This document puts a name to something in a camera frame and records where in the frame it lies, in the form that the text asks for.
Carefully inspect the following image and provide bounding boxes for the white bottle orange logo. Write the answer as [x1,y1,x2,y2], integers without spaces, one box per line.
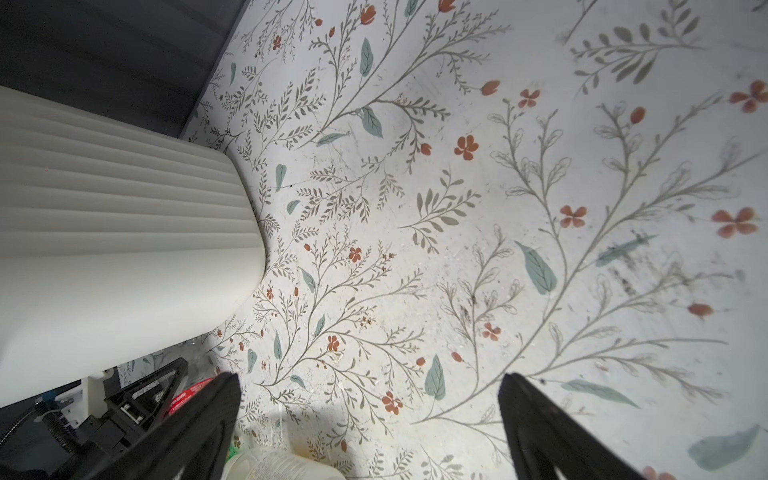
[222,450,345,480]

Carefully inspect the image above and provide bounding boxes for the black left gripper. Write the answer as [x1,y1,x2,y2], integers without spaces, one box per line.
[32,357,190,463]

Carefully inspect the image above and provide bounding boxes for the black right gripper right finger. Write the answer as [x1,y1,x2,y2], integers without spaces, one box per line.
[498,373,642,480]

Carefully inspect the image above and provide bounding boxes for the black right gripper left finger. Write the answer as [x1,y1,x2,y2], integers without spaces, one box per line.
[89,373,241,479]

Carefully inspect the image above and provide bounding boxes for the clear bottle red label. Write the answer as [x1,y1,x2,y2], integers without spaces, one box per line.
[165,377,214,416]

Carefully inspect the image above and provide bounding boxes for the white ribbed trash bin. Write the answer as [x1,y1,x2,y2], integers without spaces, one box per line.
[1,88,266,405]

